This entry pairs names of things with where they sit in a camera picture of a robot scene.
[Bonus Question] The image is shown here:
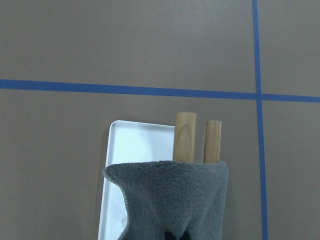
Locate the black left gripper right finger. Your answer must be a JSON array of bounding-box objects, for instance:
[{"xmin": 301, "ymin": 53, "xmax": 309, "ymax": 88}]
[{"xmin": 181, "ymin": 227, "xmax": 190, "ymax": 240}]

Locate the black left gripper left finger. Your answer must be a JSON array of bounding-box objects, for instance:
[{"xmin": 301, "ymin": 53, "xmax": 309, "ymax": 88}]
[{"xmin": 164, "ymin": 231, "xmax": 177, "ymax": 240}]

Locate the grey and pink cloth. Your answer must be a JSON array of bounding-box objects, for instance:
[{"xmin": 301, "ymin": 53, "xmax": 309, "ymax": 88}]
[{"xmin": 103, "ymin": 161, "xmax": 229, "ymax": 240}]

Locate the white rectangular tray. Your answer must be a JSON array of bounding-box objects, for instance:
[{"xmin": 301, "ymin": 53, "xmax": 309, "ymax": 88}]
[{"xmin": 97, "ymin": 120, "xmax": 175, "ymax": 240}]

